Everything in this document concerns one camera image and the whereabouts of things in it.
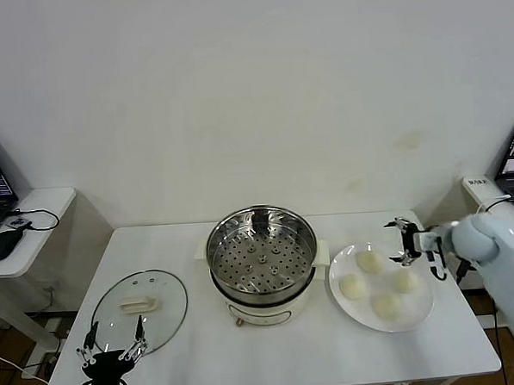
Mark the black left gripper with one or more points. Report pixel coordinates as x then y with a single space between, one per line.
104 368

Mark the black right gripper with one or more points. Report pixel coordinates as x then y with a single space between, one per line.
411 242

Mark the white steamed baozi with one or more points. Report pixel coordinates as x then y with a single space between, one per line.
387 307
406 281
370 263
352 287

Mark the round glass pot lid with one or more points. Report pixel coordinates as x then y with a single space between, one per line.
164 309

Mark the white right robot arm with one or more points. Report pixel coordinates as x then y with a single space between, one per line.
502 266

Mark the perforated steel steamer basket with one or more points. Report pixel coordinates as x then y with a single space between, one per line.
303 246

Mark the steel steamer pot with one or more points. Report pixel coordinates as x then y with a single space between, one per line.
263 314

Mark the round white plate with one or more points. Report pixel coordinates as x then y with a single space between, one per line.
418 307

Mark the small printed label sticker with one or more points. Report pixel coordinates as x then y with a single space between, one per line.
477 182

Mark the white side desk with label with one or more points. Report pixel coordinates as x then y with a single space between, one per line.
497 203

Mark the black computer mouse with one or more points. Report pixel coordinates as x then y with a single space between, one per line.
1 247

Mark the small dongle with QR sticker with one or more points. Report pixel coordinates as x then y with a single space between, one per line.
18 222

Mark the white side desk with mouse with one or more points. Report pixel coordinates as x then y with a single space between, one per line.
46 203

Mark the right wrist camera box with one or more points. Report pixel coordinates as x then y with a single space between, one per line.
427 241

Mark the small grey wall plug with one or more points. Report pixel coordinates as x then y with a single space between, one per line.
49 291

